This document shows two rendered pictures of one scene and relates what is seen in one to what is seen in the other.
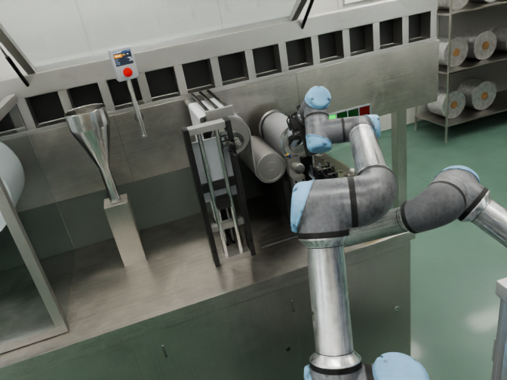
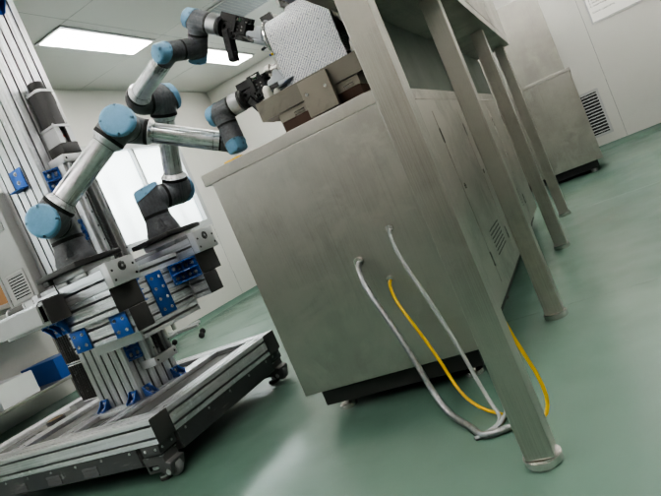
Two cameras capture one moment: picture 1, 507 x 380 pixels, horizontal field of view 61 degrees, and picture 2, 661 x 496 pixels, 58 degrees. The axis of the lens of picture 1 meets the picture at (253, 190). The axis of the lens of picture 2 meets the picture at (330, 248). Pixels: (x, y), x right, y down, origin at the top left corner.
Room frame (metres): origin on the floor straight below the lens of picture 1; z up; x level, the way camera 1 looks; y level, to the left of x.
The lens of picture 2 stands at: (2.81, -1.92, 0.65)
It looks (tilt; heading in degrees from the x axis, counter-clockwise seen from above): 4 degrees down; 129
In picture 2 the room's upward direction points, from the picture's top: 23 degrees counter-clockwise
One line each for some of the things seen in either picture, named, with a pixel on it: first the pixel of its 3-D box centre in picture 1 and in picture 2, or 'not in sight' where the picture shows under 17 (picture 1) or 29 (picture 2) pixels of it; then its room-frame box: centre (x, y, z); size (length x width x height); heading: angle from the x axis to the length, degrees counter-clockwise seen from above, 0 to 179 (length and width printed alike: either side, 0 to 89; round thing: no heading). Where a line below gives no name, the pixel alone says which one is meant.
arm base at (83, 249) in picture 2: not in sight; (72, 251); (0.73, -0.73, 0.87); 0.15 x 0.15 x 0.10
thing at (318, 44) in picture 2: (302, 157); (310, 55); (1.70, -0.23, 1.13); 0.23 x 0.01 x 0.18; 13
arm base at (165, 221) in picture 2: not in sight; (160, 223); (0.64, -0.24, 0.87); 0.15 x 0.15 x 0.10
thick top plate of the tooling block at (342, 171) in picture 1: (326, 173); (322, 86); (1.77, -0.34, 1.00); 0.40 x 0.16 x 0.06; 13
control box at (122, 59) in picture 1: (124, 63); not in sight; (1.47, 0.34, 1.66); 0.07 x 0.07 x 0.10; 21
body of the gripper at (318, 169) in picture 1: (327, 179); (255, 90); (1.47, -0.28, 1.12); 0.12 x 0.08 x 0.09; 13
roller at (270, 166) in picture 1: (261, 157); not in sight; (1.66, -0.05, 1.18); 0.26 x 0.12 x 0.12; 13
